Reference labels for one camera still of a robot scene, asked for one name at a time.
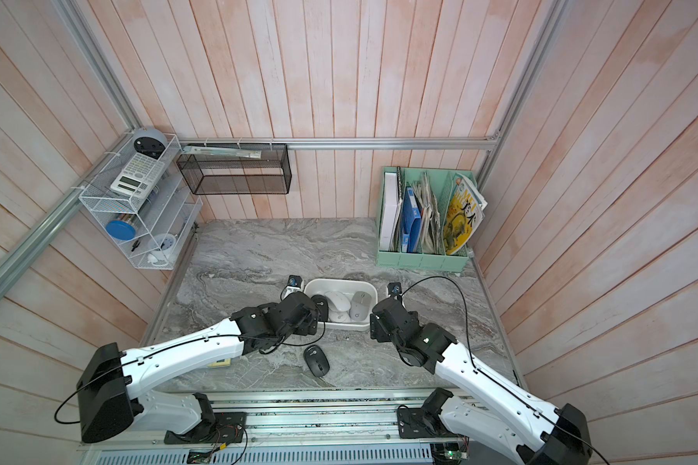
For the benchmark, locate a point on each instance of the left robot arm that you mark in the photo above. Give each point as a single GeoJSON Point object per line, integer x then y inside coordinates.
{"type": "Point", "coordinates": [118, 389]}

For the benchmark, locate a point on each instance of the black smooth mouse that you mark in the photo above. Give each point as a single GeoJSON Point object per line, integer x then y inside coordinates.
{"type": "Point", "coordinates": [322, 305]}

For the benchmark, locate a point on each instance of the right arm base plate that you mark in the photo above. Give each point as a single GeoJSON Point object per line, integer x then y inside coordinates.
{"type": "Point", "coordinates": [418, 423]}

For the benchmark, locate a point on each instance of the newspapers stack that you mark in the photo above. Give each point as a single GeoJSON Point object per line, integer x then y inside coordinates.
{"type": "Point", "coordinates": [429, 241]}

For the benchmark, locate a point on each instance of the round grey speaker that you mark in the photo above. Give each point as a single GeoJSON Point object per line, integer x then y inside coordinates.
{"type": "Point", "coordinates": [149, 142]}

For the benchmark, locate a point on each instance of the blue folder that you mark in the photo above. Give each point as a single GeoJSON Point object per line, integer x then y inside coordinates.
{"type": "Point", "coordinates": [411, 222]}

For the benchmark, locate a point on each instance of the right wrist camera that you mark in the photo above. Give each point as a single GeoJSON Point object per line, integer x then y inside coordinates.
{"type": "Point", "coordinates": [394, 290]}

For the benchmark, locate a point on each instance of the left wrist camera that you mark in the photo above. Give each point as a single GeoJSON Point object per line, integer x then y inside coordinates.
{"type": "Point", "coordinates": [294, 284]}

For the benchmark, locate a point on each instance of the yellow magazine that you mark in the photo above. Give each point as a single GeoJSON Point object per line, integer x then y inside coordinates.
{"type": "Point", "coordinates": [464, 213]}

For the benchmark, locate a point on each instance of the black mesh wall basket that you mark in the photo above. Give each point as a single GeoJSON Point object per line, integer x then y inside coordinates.
{"type": "Point", "coordinates": [236, 169]}

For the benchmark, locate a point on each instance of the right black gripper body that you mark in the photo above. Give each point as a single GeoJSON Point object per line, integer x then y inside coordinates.
{"type": "Point", "coordinates": [381, 334]}

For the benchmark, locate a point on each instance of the white calculator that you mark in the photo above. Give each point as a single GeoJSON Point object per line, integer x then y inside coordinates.
{"type": "Point", "coordinates": [138, 176]}

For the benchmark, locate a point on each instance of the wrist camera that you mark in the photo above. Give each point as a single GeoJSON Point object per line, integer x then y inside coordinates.
{"type": "Point", "coordinates": [294, 284]}
{"type": "Point", "coordinates": [394, 290]}

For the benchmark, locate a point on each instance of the white plastic storage box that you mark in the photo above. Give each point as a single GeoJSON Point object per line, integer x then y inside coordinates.
{"type": "Point", "coordinates": [349, 288]}

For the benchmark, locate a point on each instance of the white smooth mouse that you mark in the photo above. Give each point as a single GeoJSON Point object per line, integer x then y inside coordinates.
{"type": "Point", "coordinates": [339, 307]}

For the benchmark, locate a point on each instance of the grey mouse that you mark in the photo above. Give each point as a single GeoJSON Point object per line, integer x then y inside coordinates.
{"type": "Point", "coordinates": [360, 306]}

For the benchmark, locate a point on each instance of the blue lid jar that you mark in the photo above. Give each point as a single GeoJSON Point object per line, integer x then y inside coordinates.
{"type": "Point", "coordinates": [122, 227]}

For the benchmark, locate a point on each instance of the white binder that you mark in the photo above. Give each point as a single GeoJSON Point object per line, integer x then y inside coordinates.
{"type": "Point", "coordinates": [391, 204]}

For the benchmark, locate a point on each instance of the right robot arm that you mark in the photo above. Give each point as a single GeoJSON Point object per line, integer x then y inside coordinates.
{"type": "Point", "coordinates": [512, 422]}

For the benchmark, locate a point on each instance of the green file organizer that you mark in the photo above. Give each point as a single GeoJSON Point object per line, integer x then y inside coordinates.
{"type": "Point", "coordinates": [440, 180]}

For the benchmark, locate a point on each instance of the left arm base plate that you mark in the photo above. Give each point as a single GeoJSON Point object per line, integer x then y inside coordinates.
{"type": "Point", "coordinates": [225, 428]}

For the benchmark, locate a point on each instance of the black ribbed mouse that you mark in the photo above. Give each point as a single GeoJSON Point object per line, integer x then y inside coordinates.
{"type": "Point", "coordinates": [317, 361]}

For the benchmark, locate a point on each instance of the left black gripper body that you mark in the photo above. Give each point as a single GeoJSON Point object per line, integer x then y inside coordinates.
{"type": "Point", "coordinates": [308, 326]}

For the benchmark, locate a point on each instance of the white wire wall shelf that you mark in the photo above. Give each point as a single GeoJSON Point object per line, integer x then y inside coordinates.
{"type": "Point", "coordinates": [169, 208]}

